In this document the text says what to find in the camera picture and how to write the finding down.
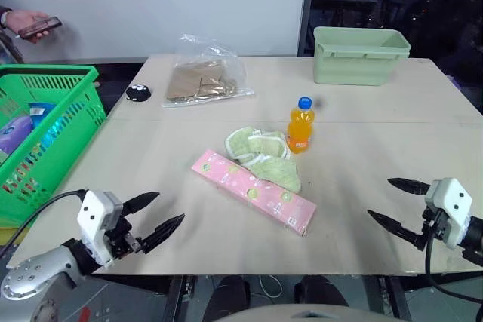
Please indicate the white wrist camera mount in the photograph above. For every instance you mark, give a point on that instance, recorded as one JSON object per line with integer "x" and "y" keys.
{"x": 451, "y": 197}
{"x": 92, "y": 210}

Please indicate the orange juice bottle blue cap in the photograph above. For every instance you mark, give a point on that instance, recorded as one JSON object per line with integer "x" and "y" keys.
{"x": 300, "y": 129}

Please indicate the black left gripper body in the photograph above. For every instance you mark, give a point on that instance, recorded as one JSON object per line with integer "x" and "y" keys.
{"x": 120, "y": 237}

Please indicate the blue snack bag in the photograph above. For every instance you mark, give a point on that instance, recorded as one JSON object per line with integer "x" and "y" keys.
{"x": 39, "y": 112}

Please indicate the person's bare hand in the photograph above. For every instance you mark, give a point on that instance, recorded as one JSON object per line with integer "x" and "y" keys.
{"x": 24, "y": 20}

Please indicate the brown paper sheets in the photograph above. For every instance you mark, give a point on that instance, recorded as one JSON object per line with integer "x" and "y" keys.
{"x": 196, "y": 80}

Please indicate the small black round object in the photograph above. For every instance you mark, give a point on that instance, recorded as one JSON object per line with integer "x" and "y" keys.
{"x": 138, "y": 92}

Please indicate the pale green plastic bin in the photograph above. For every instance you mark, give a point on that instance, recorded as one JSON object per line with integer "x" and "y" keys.
{"x": 354, "y": 62}

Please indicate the dark smartphone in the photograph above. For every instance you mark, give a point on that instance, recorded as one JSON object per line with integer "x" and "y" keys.
{"x": 41, "y": 28}

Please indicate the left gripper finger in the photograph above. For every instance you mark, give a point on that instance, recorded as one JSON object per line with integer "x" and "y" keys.
{"x": 139, "y": 201}
{"x": 162, "y": 231}

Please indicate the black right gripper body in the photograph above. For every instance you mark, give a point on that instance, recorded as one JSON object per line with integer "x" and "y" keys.
{"x": 437, "y": 222}

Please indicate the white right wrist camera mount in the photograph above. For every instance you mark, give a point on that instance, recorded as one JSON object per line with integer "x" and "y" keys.
{"x": 451, "y": 197}

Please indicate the green plastic shopping basket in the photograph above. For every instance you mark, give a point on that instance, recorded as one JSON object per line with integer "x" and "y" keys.
{"x": 56, "y": 148}

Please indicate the grey robot torso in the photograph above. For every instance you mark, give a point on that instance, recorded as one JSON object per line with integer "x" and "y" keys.
{"x": 302, "y": 314}

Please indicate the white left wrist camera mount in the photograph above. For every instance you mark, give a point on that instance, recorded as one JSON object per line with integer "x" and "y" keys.
{"x": 92, "y": 210}

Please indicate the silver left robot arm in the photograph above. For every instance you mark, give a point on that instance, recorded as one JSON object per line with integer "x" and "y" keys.
{"x": 35, "y": 273}

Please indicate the dark window frame post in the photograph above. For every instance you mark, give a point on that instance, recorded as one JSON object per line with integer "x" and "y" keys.
{"x": 306, "y": 5}

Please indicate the long pink carton box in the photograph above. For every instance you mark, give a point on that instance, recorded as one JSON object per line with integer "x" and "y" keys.
{"x": 253, "y": 192}

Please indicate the light green towel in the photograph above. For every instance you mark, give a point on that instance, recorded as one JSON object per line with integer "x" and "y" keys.
{"x": 264, "y": 148}

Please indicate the clear plastic bag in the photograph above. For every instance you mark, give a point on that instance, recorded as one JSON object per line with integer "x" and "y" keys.
{"x": 226, "y": 65}

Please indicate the purple soft packet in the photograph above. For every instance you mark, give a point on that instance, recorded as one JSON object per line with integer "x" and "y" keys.
{"x": 13, "y": 135}

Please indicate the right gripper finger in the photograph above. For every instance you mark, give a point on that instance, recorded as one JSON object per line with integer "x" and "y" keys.
{"x": 396, "y": 227}
{"x": 409, "y": 186}

